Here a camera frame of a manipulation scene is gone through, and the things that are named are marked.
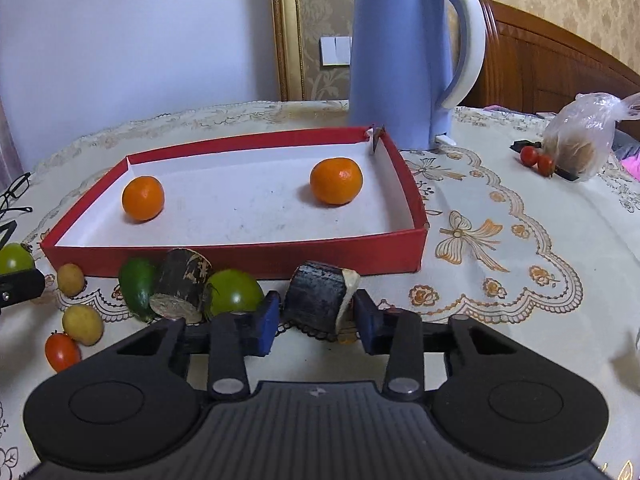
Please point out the red cardboard box tray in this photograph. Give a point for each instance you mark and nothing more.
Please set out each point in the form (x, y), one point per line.
(250, 256)

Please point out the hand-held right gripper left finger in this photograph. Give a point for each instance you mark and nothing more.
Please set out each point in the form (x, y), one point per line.
(267, 321)

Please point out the small yellow fruit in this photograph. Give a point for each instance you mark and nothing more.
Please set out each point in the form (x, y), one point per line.
(83, 325)
(70, 279)

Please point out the blue electric kettle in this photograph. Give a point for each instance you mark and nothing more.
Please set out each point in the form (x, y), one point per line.
(395, 60)

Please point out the green tomato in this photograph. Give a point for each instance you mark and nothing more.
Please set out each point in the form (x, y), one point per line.
(15, 259)
(237, 292)

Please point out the white wall switch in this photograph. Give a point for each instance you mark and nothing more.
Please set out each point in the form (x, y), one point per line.
(336, 51)

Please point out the gold wall frame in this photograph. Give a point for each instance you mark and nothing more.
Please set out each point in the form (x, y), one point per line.
(285, 35)

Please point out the dark green oval fruit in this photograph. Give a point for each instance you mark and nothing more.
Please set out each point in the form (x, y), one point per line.
(136, 285)

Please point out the pink cloth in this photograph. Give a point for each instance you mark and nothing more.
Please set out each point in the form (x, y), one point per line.
(632, 167)

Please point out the pink patterned curtain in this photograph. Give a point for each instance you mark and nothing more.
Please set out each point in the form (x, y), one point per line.
(7, 145)

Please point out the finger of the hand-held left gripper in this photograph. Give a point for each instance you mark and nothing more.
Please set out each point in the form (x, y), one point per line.
(22, 286)

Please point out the black eyeglasses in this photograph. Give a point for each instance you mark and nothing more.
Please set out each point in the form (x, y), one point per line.
(17, 185)

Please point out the black flat object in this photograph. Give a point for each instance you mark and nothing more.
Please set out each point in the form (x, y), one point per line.
(523, 143)

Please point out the dark purple sugarcane piece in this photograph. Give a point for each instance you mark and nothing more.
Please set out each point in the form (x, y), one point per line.
(317, 302)
(180, 280)

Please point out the clear plastic bag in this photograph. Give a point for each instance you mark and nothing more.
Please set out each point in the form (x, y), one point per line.
(585, 125)

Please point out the orange mandarin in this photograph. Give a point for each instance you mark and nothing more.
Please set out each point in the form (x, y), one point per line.
(336, 181)
(143, 199)

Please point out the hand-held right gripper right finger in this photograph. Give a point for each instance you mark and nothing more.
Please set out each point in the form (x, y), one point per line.
(365, 326)

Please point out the wooden headboard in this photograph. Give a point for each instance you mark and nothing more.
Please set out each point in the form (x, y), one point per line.
(550, 60)

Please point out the cream embroidered tablecloth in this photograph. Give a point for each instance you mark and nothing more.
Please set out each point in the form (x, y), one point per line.
(500, 260)

